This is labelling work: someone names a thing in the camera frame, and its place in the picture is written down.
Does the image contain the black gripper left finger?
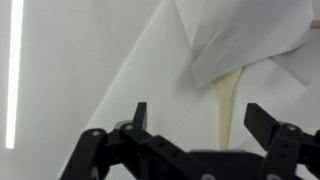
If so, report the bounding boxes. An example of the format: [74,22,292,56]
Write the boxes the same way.
[59,101,208,180]

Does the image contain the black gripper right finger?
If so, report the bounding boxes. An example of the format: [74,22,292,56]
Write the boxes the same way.
[243,102,320,180]

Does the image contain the pale yellow cylindrical object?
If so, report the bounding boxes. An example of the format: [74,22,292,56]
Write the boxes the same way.
[210,67,244,152]

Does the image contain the flat white paper napkin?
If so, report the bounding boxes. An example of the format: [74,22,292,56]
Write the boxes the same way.
[57,0,320,180]

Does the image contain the crumpled white paper napkin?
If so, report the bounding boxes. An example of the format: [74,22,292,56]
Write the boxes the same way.
[174,0,316,90]

